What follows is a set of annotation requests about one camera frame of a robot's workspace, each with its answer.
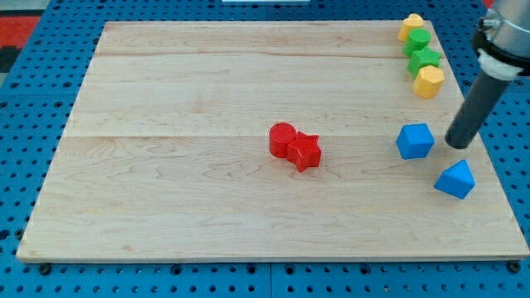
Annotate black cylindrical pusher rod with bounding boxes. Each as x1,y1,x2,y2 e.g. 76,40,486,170
445,71,511,149

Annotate blue triangle block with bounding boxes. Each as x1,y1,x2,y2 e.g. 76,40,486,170
434,160,476,199

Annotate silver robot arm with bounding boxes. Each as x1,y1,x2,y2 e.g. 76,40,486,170
445,0,529,149

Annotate blue cube block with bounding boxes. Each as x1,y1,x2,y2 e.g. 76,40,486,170
396,123,435,160

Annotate yellow hexagon block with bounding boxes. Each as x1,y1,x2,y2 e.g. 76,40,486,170
412,65,445,99

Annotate green star block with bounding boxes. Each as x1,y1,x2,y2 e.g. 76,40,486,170
407,47,441,78

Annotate green cylinder block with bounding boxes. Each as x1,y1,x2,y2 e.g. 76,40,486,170
403,28,431,57

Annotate yellow heart block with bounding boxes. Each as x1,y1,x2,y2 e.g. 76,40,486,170
397,13,424,41

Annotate red star block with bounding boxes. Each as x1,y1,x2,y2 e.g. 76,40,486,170
287,132,321,172

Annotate red cylinder block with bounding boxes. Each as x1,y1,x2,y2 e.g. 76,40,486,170
269,123,296,158

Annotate light wooden board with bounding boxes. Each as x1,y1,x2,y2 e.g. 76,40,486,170
17,21,529,263

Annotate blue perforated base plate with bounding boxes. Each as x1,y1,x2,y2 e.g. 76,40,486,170
1,0,529,297

